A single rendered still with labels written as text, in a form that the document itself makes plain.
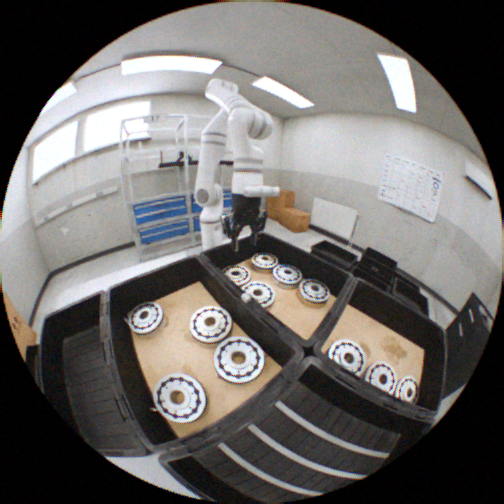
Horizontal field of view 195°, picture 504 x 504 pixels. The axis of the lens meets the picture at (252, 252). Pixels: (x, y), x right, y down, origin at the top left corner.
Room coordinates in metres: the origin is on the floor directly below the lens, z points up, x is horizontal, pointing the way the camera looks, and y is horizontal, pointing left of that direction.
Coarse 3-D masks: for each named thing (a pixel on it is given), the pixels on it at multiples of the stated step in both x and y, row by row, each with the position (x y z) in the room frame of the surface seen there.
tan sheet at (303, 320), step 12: (240, 264) 0.47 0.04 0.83; (252, 276) 0.40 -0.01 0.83; (264, 276) 0.40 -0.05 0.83; (276, 288) 0.35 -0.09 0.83; (276, 300) 0.29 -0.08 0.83; (288, 300) 0.29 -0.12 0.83; (276, 312) 0.25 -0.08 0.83; (288, 312) 0.25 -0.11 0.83; (300, 312) 0.25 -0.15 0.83; (312, 312) 0.25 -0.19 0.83; (324, 312) 0.24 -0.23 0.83; (288, 324) 0.21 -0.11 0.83; (300, 324) 0.21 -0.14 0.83; (312, 324) 0.20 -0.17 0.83
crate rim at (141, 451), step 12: (84, 300) 0.10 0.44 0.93; (60, 312) 0.02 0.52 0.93; (108, 360) 0.01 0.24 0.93; (108, 372) -0.01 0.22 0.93; (120, 408) -0.06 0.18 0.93; (132, 432) -0.09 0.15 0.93; (108, 456) -0.19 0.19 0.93; (120, 456) -0.16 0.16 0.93; (132, 456) -0.14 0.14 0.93; (144, 456) -0.13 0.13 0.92
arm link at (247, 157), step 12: (240, 108) 0.34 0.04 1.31; (228, 120) 0.35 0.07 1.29; (240, 120) 0.33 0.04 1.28; (252, 120) 0.34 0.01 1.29; (240, 132) 0.33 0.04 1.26; (240, 144) 0.34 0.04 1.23; (240, 156) 0.34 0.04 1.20; (252, 156) 0.34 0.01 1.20; (240, 168) 0.34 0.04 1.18; (252, 168) 0.34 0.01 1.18
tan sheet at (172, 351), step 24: (192, 288) 0.32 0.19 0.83; (168, 312) 0.21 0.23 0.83; (192, 312) 0.23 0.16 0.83; (168, 336) 0.14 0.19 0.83; (192, 336) 0.15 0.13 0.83; (240, 336) 0.17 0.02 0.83; (144, 360) 0.06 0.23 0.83; (168, 360) 0.08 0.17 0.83; (192, 360) 0.09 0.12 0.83; (240, 360) 0.11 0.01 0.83; (216, 384) 0.05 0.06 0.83; (264, 384) 0.06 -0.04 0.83; (216, 408) 0.00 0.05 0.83; (192, 432) -0.07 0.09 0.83
